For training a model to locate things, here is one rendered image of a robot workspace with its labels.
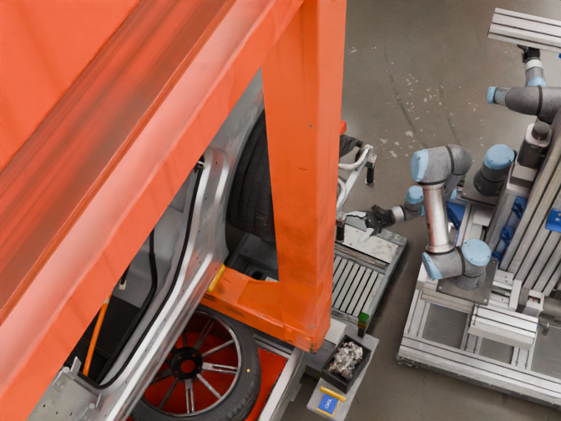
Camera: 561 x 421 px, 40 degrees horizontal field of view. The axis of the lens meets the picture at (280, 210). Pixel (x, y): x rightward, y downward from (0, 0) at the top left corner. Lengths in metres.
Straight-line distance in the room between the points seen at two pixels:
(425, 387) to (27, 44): 3.67
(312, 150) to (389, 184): 2.46
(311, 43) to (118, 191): 0.69
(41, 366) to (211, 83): 0.56
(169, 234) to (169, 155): 1.93
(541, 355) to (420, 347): 0.58
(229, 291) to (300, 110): 1.60
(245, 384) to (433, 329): 1.02
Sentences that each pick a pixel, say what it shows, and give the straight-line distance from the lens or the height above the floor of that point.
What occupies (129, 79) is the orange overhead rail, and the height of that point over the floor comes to 3.00.
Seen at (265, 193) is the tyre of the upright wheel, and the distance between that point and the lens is 3.24.
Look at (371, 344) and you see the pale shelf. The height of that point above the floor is 0.45.
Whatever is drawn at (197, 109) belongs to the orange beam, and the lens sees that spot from 1.36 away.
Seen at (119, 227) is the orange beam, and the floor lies 2.73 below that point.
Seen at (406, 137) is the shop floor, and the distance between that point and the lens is 4.75.
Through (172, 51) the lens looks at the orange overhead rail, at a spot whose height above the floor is 3.00.
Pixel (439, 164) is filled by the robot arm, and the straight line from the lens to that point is 3.01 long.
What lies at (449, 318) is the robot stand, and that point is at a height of 0.21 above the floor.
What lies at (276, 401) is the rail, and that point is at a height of 0.39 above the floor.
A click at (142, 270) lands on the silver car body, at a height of 0.83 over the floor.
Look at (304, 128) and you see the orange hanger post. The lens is 2.04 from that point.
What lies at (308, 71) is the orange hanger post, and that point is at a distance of 1.86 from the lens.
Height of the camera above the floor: 3.77
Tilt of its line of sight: 59 degrees down
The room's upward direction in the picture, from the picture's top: 4 degrees counter-clockwise
